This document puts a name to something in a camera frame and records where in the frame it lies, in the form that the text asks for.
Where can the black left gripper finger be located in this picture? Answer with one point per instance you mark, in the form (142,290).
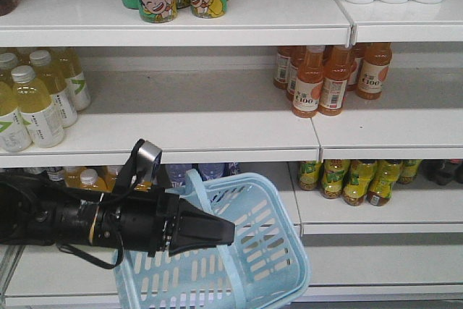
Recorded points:
(194,229)

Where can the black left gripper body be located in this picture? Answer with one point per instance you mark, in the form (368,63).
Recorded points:
(146,220)

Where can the light blue plastic basket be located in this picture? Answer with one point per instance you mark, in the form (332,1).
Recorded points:
(265,267)

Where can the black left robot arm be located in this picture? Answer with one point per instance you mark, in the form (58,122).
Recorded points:
(37,212)

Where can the blue sports drink bottle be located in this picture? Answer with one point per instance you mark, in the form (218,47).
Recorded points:
(176,173)
(210,171)

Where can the orange vitamin drink bottle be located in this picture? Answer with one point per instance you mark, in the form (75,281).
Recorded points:
(90,180)

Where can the yellow lemon tea bottle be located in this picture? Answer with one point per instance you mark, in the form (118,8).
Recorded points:
(361,172)
(334,171)
(409,171)
(308,174)
(380,188)

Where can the white metal store shelving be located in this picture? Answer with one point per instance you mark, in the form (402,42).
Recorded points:
(202,90)

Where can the pale yellow drink bottle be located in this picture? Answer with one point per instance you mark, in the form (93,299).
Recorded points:
(49,72)
(14,136)
(36,107)
(69,63)

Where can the orange C100 juice bottle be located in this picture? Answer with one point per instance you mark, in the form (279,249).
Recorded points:
(374,70)
(309,83)
(336,72)

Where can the black cola plastic bottle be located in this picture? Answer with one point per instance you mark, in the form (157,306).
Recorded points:
(443,171)

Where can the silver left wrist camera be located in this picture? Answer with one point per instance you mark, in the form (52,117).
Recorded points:
(148,161)

